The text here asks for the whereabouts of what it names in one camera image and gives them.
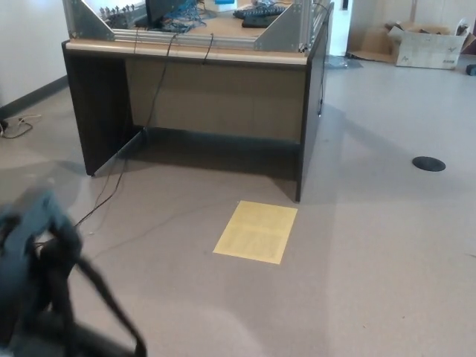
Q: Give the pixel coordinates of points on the open cardboard box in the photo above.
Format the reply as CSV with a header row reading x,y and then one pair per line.
x,y
427,52

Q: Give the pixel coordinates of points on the dark blue floor object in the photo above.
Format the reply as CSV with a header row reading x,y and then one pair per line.
x,y
471,70

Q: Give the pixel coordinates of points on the black wall switch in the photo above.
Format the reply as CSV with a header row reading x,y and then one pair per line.
x,y
345,3

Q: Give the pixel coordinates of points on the yellow paper sheet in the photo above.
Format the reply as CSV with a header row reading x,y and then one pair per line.
x,y
256,232

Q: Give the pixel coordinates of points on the flattened brown cardboard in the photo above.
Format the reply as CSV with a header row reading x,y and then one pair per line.
x,y
372,44

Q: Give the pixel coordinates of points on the aluminium extrusion frame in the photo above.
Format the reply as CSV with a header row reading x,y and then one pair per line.
x,y
93,28

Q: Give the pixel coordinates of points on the black lunch bag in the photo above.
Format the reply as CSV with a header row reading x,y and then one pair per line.
x,y
59,267

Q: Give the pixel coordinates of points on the black keyboard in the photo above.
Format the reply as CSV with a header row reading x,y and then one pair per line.
x,y
260,12

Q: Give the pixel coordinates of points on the flat black device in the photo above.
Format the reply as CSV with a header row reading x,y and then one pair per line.
x,y
256,22

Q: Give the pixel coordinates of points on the dark wood office desk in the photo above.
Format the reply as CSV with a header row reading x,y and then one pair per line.
x,y
223,96

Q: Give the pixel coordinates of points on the white box with marker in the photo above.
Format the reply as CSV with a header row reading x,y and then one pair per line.
x,y
225,2

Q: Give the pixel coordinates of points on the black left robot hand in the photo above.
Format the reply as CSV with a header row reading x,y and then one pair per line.
x,y
26,238

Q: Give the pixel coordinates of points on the black round floor cover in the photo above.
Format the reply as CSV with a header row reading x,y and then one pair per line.
x,y
428,164

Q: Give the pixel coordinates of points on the black computer monitor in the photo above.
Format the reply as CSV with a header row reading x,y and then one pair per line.
x,y
160,9

